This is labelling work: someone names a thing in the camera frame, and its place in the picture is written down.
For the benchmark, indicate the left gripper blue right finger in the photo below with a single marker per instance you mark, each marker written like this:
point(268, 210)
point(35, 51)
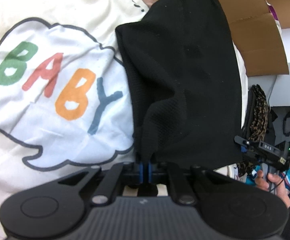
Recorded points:
point(171, 175)

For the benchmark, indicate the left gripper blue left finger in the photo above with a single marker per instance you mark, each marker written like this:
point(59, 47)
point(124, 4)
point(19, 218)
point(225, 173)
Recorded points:
point(122, 180)

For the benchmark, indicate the black shorts with bear lining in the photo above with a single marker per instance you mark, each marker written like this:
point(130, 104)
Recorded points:
point(184, 84)

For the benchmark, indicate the black bag pile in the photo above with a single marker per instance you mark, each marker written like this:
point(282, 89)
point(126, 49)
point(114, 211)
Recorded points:
point(280, 120)

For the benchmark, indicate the leopard print folded garment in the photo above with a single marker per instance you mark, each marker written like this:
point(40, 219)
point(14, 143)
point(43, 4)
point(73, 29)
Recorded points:
point(254, 129)

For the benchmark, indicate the cream bear print bedsheet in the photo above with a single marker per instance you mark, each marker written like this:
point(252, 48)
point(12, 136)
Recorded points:
point(64, 96)

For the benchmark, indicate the brown cardboard sheet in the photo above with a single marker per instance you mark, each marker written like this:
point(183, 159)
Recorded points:
point(257, 37)

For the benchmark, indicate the purple white refill pouch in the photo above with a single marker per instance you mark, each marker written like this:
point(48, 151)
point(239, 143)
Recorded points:
point(274, 14)

